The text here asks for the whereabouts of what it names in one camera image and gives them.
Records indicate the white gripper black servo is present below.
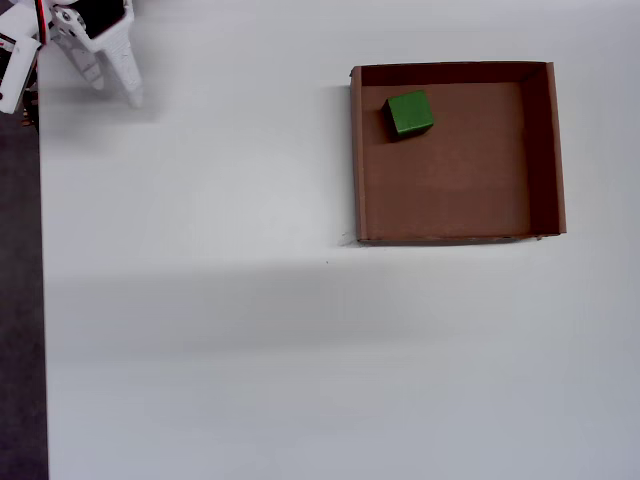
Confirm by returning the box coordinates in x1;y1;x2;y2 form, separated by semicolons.
52;0;147;110

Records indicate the green cube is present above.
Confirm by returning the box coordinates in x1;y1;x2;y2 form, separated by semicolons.
382;89;435;141

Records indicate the brown cardboard box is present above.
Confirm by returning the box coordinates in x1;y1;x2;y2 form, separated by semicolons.
348;60;568;247

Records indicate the red black servo cable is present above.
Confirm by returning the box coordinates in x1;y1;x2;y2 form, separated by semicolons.
34;0;54;46

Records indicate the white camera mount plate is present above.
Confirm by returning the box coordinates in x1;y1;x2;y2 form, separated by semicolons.
0;34;42;115

